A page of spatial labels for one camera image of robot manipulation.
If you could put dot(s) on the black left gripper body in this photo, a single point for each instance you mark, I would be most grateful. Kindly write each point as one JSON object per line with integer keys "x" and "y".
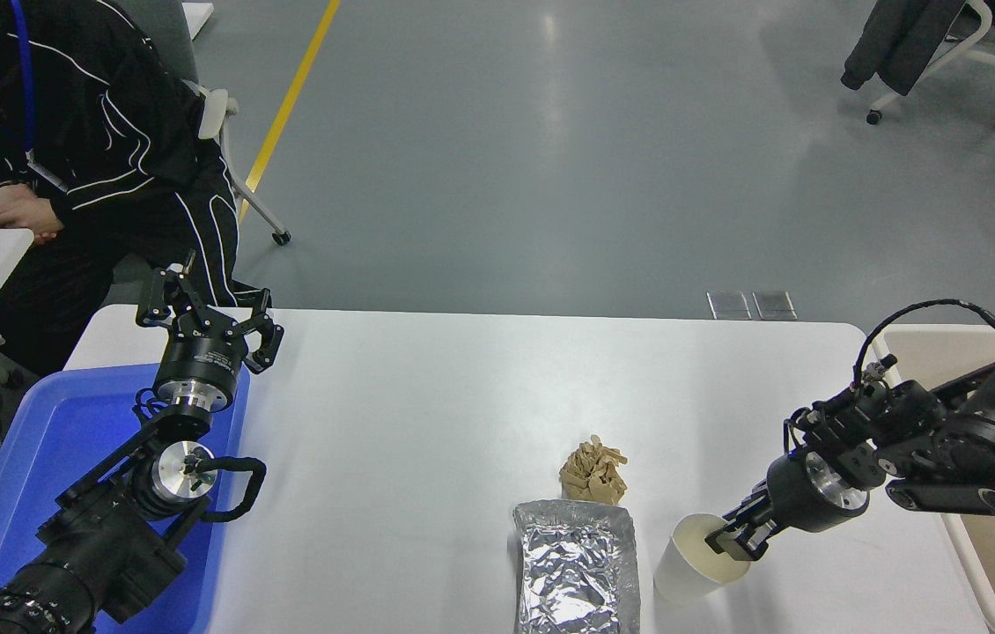
{"x": 202, "y": 357}

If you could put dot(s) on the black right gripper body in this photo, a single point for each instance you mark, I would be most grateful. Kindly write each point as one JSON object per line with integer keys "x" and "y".
{"x": 792, "y": 493}

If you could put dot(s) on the white paper cup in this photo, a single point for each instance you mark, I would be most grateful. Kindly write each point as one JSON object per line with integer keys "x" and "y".
{"x": 682, "y": 568}

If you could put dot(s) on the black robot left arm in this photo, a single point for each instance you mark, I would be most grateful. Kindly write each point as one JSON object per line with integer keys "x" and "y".
{"x": 101, "y": 546}

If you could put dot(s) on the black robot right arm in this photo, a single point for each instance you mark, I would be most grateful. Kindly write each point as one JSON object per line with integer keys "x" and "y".
{"x": 955, "y": 440}

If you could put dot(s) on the crumpled tan paper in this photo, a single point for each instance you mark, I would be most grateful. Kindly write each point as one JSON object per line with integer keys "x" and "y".
{"x": 593, "y": 474}

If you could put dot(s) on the person's left hand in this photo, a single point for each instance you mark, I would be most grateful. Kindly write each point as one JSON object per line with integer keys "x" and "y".
{"x": 44, "y": 224}

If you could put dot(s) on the person's right hand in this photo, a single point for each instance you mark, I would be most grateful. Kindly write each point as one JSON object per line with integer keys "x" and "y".
{"x": 9, "y": 204}

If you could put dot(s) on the silver foil tray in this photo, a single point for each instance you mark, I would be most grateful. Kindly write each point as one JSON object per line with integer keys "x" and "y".
{"x": 577, "y": 572}

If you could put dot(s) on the person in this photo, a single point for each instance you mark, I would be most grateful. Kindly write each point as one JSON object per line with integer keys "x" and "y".
{"x": 119, "y": 132}

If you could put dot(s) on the grey white wheeled chair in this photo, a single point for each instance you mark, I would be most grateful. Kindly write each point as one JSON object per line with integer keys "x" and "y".
{"x": 216, "y": 114}

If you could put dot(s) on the silver floor socket plate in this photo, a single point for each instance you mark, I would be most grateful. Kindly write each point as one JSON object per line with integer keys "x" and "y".
{"x": 775, "y": 305}
{"x": 730, "y": 305}

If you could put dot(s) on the blue plastic tray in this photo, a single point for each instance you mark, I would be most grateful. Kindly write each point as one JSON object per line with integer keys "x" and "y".
{"x": 31, "y": 458}

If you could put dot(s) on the white flat box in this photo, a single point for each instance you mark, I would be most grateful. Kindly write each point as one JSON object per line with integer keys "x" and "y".
{"x": 200, "y": 13}

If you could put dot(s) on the dark grey jacket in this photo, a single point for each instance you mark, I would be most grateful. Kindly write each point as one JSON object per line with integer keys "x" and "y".
{"x": 894, "y": 44}

